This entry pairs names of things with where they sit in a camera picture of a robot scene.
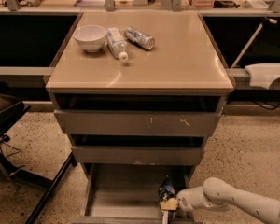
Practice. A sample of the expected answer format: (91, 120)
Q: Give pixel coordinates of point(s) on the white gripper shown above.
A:
(184, 200)

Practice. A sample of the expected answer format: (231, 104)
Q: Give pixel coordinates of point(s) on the blue chip bag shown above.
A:
(166, 191)

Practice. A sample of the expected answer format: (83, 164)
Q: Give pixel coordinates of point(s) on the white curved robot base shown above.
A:
(263, 74)

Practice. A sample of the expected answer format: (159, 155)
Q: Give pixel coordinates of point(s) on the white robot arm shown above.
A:
(216, 194)

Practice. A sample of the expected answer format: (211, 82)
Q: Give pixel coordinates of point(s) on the bottom grey open drawer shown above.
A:
(127, 194)

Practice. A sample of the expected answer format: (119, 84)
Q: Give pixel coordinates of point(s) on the middle grey drawer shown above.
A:
(138, 155)

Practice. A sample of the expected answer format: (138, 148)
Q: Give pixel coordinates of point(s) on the grey drawer cabinet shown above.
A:
(182, 73)

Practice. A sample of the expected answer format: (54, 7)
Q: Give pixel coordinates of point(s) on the top grey drawer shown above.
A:
(138, 123)

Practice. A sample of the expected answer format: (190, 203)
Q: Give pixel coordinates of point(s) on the clear plastic water bottle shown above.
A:
(117, 44)

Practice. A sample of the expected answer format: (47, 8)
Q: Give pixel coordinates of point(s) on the silver blue drink can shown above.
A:
(144, 41)

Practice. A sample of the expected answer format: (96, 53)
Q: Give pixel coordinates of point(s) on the white ceramic bowl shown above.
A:
(90, 37)

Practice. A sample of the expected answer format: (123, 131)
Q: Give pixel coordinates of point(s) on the white stick with black tip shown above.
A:
(264, 21)

